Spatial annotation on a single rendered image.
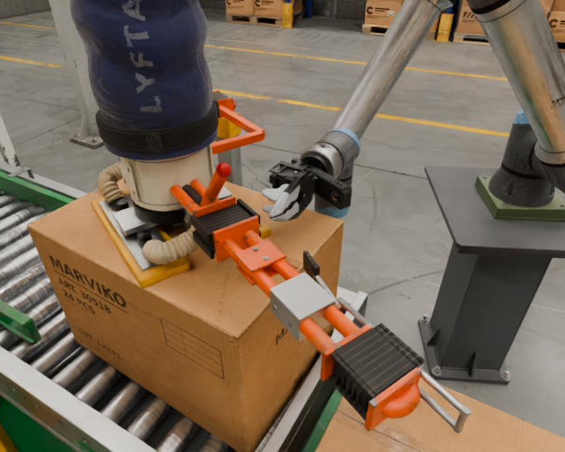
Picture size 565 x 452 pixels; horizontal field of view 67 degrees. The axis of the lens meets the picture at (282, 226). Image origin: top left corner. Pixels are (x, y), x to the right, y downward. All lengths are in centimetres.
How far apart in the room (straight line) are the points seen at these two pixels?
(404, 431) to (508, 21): 91
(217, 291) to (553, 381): 161
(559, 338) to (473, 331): 59
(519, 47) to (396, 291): 143
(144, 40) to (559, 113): 91
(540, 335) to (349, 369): 183
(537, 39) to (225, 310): 83
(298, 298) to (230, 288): 25
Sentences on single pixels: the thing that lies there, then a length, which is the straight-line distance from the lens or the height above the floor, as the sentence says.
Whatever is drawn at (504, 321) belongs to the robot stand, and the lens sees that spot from 180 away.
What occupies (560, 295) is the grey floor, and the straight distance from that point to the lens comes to 254.
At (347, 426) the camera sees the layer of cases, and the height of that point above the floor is 54.
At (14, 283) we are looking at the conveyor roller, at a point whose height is 54.
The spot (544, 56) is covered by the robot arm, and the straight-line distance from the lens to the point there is 111.
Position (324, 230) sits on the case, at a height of 95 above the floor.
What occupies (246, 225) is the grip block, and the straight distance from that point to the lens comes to 70.
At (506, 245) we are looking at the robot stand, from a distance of 138.
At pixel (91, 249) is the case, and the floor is 95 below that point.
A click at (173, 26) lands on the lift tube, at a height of 137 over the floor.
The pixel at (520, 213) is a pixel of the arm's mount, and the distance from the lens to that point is 150.
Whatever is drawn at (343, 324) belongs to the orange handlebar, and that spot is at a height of 108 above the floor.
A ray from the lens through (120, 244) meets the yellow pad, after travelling 93.
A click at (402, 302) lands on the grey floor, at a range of 218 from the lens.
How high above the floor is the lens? 150
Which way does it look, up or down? 35 degrees down
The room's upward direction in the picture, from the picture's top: straight up
